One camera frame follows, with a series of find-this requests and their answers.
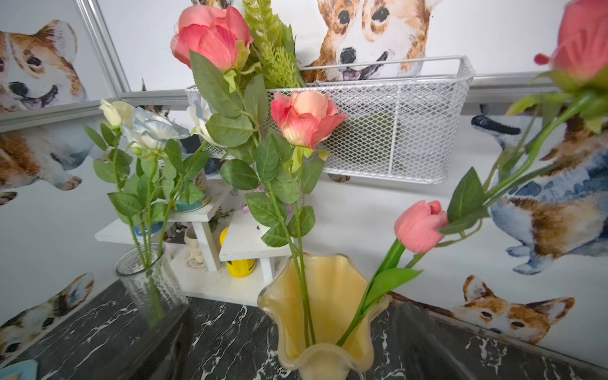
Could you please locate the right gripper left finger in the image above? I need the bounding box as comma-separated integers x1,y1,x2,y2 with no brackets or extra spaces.
92,305,194,379

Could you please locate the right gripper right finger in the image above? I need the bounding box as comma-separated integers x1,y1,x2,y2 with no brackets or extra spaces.
391,302,513,379

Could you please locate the pink rose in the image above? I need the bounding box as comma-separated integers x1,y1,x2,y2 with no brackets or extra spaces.
169,4,314,348
432,1,607,247
246,90,347,347

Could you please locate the clear glass cylinder vase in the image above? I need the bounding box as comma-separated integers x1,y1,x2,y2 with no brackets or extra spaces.
115,243,188,327

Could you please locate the white wire mesh basket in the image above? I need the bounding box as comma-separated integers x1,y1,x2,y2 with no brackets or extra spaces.
184,54,476,185

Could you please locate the small pink tulip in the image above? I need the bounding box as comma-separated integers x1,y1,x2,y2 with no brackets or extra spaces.
337,201,448,347

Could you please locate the green white artificial bouquet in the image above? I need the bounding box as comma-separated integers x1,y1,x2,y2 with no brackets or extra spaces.
243,0,306,89

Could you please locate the white tiered display shelf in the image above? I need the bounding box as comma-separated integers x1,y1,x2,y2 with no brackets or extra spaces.
93,180,295,305

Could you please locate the yellow fluted glass vase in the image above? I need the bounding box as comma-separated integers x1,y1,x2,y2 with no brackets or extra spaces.
257,254,391,379

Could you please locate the teal dustpan with brush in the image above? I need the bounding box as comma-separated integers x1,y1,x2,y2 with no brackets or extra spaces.
0,359,38,380

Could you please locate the white green lidded jar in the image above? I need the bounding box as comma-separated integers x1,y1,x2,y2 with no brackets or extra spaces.
174,170,212,212

